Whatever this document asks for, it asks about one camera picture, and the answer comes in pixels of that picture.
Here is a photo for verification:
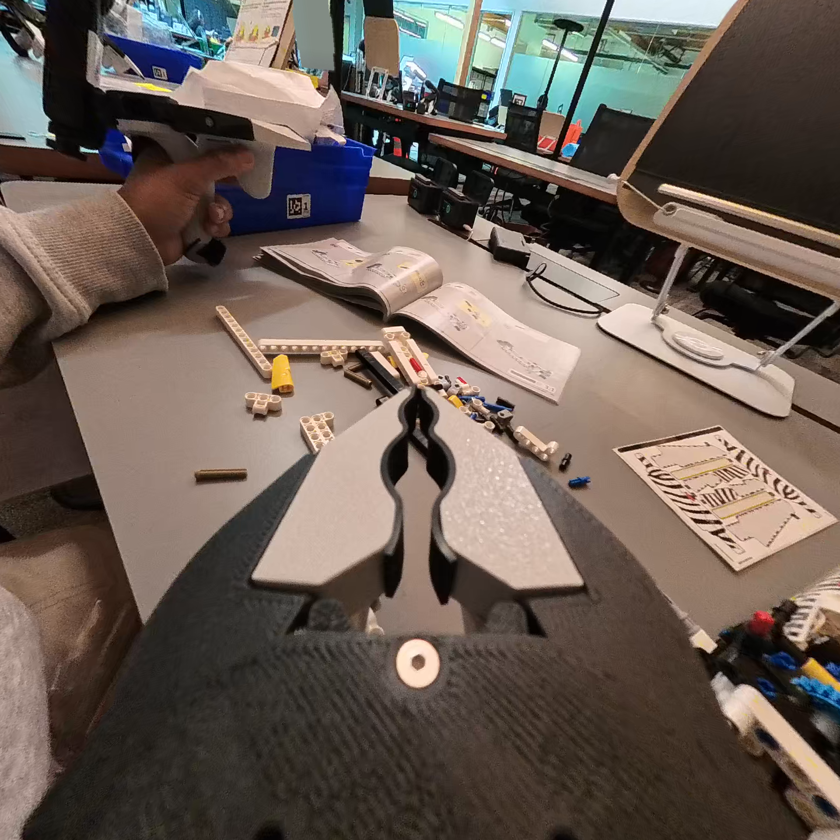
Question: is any white lego frame assembly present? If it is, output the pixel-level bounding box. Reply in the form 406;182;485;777
382;326;439;388

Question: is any long black lego beam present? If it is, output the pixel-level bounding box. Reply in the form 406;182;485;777
356;350;406;396

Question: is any person's left forearm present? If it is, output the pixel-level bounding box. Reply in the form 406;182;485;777
0;190;169;388

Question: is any black charging dock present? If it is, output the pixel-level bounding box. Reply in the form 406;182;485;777
407;174;445;215
437;187;481;231

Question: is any zebra-striped sticker sheet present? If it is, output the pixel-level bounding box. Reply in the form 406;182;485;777
613;425;821;572

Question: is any crumpled white paper bag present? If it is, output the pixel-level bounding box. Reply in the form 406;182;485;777
176;61;345;148

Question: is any blue plastic storage bin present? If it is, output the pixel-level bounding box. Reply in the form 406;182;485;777
98;128;376;237
105;33;206;86

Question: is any white bent lego liftarm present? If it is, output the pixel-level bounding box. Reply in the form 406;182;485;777
514;425;560;462

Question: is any lego instruction booklet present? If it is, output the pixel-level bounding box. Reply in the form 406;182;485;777
259;238;582;405

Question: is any cardboard picture sign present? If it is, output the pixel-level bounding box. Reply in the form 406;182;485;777
226;0;294;67

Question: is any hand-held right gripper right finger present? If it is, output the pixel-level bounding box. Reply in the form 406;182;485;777
419;387;585;619

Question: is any wooden office desk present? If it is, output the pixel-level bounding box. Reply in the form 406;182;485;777
428;131;622;206
341;91;508;158

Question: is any black floor lamp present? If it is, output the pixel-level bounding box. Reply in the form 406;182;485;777
538;18;586;112

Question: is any white L-shaped lego liftarm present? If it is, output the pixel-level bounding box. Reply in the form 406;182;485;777
300;411;336;454

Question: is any black office chair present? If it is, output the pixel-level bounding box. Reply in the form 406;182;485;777
570;104;658;179

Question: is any partly built lego truck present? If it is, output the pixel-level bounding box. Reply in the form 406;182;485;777
669;570;840;831

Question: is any black cable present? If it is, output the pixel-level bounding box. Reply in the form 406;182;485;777
525;262;608;317

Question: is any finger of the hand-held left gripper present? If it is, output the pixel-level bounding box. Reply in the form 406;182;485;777
197;122;313;200

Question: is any tan wooden board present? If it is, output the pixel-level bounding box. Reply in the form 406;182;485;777
363;16;402;77

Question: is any black monitor with wooden rim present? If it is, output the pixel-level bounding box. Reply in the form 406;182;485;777
617;0;840;258

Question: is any black power adapter with cable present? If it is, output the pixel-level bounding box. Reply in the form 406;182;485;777
528;246;621;304

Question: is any black pole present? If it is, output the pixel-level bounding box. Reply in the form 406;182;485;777
328;0;349;139

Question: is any thin white lego beam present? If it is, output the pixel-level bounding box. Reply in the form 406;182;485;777
215;305;274;380

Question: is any long white lego brick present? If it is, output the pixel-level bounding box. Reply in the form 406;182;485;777
258;337;385;356

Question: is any person's left hand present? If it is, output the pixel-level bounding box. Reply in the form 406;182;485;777
118;147;256;266

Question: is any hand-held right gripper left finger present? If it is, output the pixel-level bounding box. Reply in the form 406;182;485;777
251;387;418;634

